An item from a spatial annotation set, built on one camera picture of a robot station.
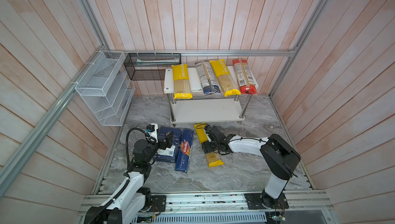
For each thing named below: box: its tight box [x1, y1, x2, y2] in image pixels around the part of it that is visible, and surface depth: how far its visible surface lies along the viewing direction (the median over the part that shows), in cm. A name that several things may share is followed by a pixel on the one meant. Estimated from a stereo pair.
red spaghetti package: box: [232, 59, 259, 95], surface depth 79 cm
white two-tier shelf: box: [163, 66, 259, 127], surface depth 82 cm
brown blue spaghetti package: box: [194, 61, 222, 96], surface depth 79 cm
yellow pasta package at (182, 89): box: [171, 63, 193, 100], surface depth 78 cm
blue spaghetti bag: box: [174, 128, 194, 173], surface depth 90 cm
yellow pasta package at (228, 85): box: [209, 59, 242, 98], surface depth 79 cm
